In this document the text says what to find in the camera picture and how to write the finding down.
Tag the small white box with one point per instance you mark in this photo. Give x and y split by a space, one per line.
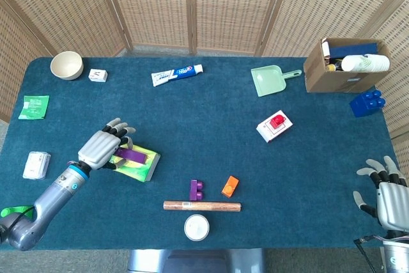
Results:
97 75

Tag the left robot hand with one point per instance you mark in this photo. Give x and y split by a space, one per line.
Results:
97 150

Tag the dark bottle yellow cap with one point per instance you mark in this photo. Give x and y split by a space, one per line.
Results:
334 65

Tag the woven folding screen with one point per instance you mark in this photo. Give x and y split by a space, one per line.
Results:
153 4

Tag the green tissue pack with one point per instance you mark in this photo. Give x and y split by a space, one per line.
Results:
140 170

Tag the stack of paper cups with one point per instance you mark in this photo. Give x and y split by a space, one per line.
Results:
367 63

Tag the blue white toothpaste tube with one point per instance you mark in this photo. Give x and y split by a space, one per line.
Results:
174 75

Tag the beige bowl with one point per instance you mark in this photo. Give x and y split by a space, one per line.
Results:
66 66

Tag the white blister package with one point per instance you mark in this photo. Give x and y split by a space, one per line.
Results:
36 165

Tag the blue lego block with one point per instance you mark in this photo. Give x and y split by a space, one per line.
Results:
364 106

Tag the pale green dustpan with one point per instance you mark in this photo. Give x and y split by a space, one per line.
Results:
267 82

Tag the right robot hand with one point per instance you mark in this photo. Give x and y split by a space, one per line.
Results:
393 206

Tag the bright green plastic object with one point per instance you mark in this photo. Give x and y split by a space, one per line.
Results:
9 211

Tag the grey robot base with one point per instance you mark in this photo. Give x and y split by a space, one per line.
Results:
196 261

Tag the cardboard box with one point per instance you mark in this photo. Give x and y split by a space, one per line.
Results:
332 82

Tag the small purple lego block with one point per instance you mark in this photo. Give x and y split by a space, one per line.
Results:
194 190

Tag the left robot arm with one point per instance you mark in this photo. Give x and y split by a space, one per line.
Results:
51 199

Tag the white card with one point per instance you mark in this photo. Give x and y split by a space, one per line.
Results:
325 48

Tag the blue carpet table cover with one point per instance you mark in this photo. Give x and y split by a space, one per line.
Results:
198 126

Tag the white and red carton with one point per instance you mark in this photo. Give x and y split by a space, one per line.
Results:
266 132

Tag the green sachet packet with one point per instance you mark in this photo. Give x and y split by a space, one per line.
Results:
33 107

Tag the long purple block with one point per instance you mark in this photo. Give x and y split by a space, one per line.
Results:
135 156

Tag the orange block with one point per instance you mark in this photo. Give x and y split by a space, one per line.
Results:
230 186

